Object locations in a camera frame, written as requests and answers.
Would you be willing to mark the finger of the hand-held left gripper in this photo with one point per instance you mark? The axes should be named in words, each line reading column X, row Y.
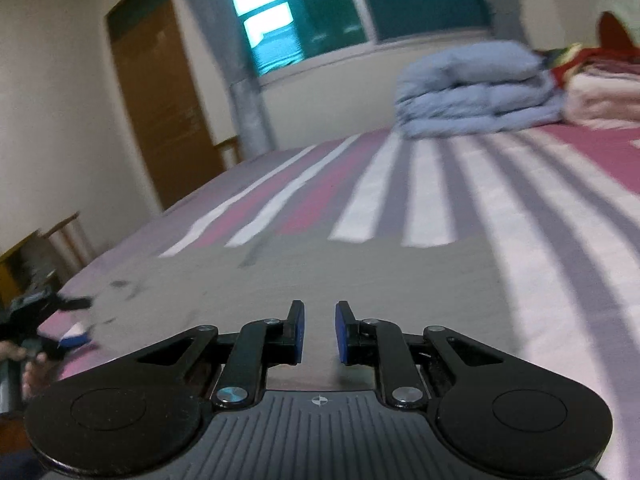
column 75, row 304
column 75, row 342

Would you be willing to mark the wooden door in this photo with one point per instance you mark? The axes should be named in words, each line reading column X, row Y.
column 165, row 110

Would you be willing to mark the grey pants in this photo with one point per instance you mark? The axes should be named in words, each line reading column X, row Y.
column 310, row 275

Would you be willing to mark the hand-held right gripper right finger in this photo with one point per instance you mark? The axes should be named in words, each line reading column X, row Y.
column 342, row 332

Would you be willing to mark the wooden chair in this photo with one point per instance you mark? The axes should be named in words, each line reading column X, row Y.
column 230, row 152
column 70, row 240

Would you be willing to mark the folded red and pink blankets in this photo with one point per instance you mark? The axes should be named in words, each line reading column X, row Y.
column 595, row 62

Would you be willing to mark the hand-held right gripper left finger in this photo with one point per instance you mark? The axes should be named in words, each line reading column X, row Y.
column 298, row 330

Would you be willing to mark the wooden headboard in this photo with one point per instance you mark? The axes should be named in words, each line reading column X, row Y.
column 612, row 30

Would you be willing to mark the window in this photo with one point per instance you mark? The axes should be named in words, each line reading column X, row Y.
column 390, row 0

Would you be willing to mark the folded light blue quilt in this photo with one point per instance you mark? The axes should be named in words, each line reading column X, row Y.
column 475, row 90

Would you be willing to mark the bed with striped sheet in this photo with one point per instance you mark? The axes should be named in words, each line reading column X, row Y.
column 550, row 220

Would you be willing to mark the person's left hand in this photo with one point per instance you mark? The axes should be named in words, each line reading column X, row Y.
column 32, row 375

